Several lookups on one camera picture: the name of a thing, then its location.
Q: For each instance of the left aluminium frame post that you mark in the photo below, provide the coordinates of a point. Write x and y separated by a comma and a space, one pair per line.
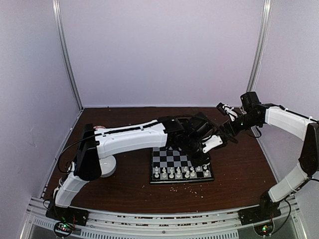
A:
65, 53

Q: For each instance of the red patterned small bowl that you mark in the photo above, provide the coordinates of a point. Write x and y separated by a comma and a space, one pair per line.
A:
99, 127

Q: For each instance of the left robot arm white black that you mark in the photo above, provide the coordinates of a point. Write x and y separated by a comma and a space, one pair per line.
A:
94, 158

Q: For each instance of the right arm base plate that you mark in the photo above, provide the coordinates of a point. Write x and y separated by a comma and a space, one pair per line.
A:
255, 214

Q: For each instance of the black grey chess board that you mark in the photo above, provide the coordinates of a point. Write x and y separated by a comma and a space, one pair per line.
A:
168, 158

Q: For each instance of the aluminium front rail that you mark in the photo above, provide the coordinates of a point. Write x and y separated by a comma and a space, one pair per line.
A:
221, 224

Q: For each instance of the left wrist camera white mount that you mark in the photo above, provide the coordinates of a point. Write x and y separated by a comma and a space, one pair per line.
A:
212, 143

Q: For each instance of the white piece row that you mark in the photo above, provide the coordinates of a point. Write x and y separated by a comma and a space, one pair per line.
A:
163, 175

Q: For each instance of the aluminium frame post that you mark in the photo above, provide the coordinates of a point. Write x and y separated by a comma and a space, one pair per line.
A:
65, 53
261, 42

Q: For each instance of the white ceramic bowl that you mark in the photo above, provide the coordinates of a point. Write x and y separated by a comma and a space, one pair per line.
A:
108, 166

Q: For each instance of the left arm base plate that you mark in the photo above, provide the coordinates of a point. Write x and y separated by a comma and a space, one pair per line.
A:
69, 215

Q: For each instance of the right aluminium frame post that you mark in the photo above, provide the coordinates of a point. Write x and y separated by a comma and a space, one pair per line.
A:
261, 42

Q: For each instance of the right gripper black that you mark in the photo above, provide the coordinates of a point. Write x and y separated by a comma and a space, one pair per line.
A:
229, 125

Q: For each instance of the white chess bishop piece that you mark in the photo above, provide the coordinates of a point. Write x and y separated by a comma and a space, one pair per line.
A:
187, 174

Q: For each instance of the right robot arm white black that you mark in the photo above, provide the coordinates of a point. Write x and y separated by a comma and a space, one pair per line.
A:
305, 128

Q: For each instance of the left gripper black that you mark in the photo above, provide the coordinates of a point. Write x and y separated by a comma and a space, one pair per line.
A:
197, 162

